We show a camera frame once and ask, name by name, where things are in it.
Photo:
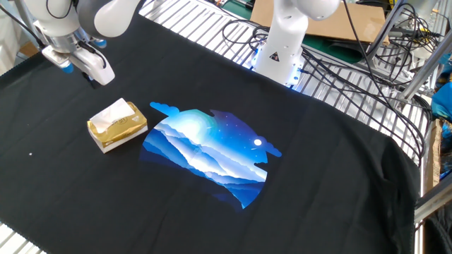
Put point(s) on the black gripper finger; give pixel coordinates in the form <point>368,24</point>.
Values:
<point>93,84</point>
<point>85,78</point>

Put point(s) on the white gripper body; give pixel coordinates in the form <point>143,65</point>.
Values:
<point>95,68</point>

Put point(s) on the white napkin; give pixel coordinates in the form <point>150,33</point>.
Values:
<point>111,114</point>

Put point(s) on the gold tissue pack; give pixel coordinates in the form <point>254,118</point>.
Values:
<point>120,132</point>

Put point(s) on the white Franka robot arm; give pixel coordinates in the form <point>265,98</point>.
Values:
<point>282,42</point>

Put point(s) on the black cloth with blue print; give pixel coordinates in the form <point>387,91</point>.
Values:
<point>106,197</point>

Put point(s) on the brown cardboard sheet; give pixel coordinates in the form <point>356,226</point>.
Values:
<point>353,21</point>

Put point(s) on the aluminium beam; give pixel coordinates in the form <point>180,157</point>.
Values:
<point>427,68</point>
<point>386,30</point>
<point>434,202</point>

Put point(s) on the brown cardboard strip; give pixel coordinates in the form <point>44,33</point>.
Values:
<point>433,155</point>

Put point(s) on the blue plastic bag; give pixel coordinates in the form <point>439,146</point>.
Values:
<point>443,102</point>

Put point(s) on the black bag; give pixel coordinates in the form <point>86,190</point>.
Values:
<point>438,233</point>

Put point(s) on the silver blue wrist mount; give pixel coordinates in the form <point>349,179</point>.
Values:
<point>53,54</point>

